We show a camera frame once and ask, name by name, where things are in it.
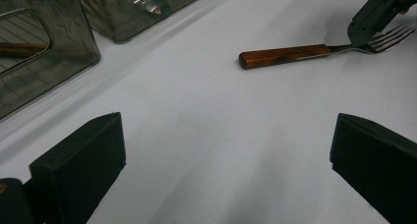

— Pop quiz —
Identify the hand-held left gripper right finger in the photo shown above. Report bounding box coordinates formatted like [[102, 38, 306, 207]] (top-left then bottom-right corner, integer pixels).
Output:
[[328, 112, 417, 224]]

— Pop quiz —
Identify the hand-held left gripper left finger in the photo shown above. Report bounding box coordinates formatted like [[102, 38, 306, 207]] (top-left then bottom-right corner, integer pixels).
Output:
[[29, 111, 128, 224]]

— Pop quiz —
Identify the wood-handled fork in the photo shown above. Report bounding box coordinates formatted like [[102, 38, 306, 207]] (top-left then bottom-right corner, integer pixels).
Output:
[[238, 23, 417, 71]]

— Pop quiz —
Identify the smoky clear plastic bin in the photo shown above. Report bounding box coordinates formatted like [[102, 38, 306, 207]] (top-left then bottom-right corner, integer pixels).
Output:
[[76, 0, 205, 44], [0, 0, 101, 121]]

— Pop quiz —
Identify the metal spoon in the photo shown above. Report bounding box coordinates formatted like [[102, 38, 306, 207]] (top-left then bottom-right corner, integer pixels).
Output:
[[132, 0, 164, 16]]

